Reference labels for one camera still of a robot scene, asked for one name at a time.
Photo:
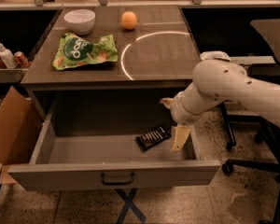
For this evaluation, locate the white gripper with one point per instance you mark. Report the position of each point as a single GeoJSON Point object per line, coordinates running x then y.
{"type": "Point", "coordinates": [177, 110]}

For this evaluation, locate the black rxbar chocolate bar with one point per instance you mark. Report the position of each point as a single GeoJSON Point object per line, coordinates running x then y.
{"type": "Point", "coordinates": [152, 138]}

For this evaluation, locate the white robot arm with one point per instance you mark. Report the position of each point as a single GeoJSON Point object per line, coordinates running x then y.
{"type": "Point", "coordinates": [214, 82]}

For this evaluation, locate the grey drawer cabinet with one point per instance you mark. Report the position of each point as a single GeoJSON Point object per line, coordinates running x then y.
{"type": "Point", "coordinates": [158, 52]}

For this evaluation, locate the grey open top drawer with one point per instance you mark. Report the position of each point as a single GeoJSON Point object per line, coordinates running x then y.
{"type": "Point", "coordinates": [89, 133]}

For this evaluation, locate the white folded cloth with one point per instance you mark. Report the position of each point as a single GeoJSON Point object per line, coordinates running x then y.
{"type": "Point", "coordinates": [216, 54]}

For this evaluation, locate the grey side shelf right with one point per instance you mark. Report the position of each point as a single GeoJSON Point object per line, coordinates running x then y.
{"type": "Point", "coordinates": [255, 65]}

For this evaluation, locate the grey side shelf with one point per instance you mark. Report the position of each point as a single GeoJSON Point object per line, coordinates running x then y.
{"type": "Point", "coordinates": [12, 75]}
{"type": "Point", "coordinates": [255, 65]}

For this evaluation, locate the orange fruit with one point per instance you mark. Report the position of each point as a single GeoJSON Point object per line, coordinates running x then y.
{"type": "Point", "coordinates": [128, 20]}

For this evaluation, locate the green chip bag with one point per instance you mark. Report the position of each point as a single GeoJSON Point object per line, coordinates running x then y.
{"type": "Point", "coordinates": [74, 51]}

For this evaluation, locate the white bowl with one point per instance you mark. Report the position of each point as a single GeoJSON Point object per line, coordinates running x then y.
{"type": "Point", "coordinates": [80, 21]}

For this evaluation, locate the brown cardboard box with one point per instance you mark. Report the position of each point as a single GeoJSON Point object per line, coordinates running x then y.
{"type": "Point", "coordinates": [20, 126]}

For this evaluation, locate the white pump bottle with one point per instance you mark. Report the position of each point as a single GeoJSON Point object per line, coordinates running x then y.
{"type": "Point", "coordinates": [7, 57]}

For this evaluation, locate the grey side shelf left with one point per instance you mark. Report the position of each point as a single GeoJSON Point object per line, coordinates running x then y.
{"type": "Point", "coordinates": [12, 75]}

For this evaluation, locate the black drawer handle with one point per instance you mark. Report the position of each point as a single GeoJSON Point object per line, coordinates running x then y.
{"type": "Point", "coordinates": [114, 180]}

